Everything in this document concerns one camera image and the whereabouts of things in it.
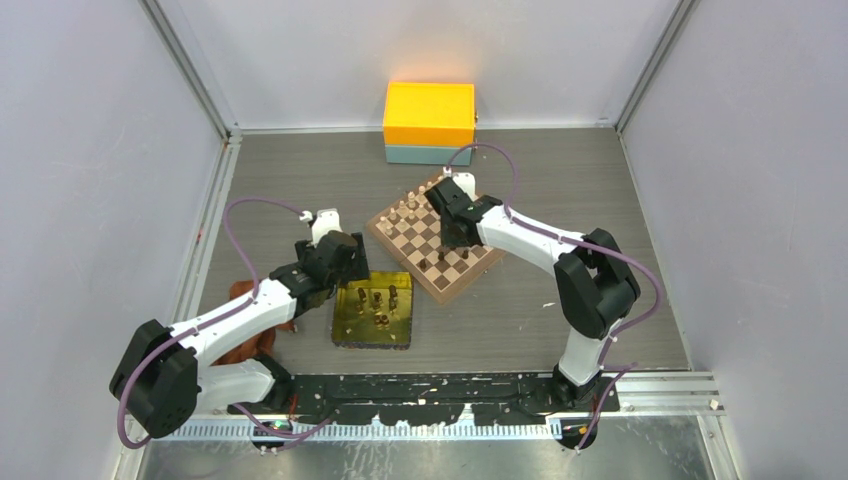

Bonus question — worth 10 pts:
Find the wooden chessboard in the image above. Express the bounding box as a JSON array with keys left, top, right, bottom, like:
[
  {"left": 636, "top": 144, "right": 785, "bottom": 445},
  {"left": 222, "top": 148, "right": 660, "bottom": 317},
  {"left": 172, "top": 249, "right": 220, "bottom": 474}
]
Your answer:
[{"left": 366, "top": 173, "right": 505, "bottom": 305}]

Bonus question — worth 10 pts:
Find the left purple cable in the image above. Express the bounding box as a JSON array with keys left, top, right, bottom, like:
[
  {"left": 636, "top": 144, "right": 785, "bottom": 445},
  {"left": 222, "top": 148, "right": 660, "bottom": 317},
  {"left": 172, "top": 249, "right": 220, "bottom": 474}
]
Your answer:
[{"left": 113, "top": 195, "right": 333, "bottom": 452}]

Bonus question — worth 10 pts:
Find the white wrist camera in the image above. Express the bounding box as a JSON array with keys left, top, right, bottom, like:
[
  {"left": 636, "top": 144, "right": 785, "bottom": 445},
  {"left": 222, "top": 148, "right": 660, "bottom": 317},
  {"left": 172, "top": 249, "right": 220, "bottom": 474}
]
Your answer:
[
  {"left": 451, "top": 172, "right": 477, "bottom": 200},
  {"left": 310, "top": 208, "right": 342, "bottom": 245}
]

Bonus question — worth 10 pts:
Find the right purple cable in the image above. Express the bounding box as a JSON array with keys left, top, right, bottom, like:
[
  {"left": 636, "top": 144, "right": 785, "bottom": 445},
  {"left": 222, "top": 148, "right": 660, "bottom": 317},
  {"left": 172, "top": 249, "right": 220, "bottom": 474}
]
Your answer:
[{"left": 442, "top": 142, "right": 662, "bottom": 455}]

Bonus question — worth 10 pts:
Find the brown cloth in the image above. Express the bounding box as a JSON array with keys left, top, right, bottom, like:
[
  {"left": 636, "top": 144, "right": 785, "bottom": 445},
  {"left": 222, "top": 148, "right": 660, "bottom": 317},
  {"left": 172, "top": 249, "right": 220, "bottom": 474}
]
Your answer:
[{"left": 214, "top": 280, "right": 298, "bottom": 365}]

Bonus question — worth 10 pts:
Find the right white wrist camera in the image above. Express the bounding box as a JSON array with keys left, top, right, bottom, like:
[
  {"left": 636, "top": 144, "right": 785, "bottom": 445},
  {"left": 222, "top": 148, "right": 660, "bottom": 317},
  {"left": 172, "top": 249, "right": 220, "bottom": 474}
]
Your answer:
[{"left": 451, "top": 172, "right": 477, "bottom": 200}]

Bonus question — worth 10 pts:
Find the yellow transparent tray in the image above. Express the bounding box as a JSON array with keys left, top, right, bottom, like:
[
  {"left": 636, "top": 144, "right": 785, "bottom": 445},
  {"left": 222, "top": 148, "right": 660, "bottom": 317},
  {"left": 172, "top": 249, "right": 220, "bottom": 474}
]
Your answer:
[{"left": 331, "top": 271, "right": 414, "bottom": 350}]

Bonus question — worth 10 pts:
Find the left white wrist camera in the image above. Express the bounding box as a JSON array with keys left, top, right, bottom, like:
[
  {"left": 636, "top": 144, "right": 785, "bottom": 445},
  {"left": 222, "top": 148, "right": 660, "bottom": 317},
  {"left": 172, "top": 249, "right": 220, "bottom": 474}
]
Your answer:
[{"left": 310, "top": 208, "right": 342, "bottom": 245}]

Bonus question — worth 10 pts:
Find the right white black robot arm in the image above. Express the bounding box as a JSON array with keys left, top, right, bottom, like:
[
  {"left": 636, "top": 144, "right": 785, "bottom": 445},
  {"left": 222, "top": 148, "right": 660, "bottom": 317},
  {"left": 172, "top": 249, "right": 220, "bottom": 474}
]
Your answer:
[{"left": 424, "top": 175, "right": 641, "bottom": 411}]

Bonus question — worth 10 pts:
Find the yellow box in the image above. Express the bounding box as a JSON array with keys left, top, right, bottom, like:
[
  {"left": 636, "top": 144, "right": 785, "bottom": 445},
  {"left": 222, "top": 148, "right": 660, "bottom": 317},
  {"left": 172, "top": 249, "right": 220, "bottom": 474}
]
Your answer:
[{"left": 382, "top": 81, "right": 477, "bottom": 147}]

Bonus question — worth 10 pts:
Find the purple cable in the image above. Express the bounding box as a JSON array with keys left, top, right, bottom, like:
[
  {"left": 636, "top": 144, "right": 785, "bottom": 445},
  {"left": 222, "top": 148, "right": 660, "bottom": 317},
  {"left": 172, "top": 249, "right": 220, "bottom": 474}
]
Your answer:
[
  {"left": 113, "top": 195, "right": 333, "bottom": 452},
  {"left": 442, "top": 142, "right": 662, "bottom": 455}
]

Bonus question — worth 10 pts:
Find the grey-blue box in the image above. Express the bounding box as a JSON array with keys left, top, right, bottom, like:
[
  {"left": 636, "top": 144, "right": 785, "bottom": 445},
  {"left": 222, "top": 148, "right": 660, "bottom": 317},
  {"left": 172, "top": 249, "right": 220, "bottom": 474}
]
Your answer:
[{"left": 385, "top": 145, "right": 459, "bottom": 165}]

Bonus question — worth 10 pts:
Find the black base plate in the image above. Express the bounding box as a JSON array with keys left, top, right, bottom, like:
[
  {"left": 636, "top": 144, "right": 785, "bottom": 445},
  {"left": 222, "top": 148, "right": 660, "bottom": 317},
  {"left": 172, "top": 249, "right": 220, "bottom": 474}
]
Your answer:
[{"left": 246, "top": 372, "right": 620, "bottom": 427}]

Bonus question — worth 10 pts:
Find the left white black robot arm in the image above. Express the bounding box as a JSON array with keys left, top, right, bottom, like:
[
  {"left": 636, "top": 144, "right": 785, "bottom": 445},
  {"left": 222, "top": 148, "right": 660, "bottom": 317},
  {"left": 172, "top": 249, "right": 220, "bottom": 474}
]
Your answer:
[{"left": 109, "top": 230, "right": 370, "bottom": 439}]

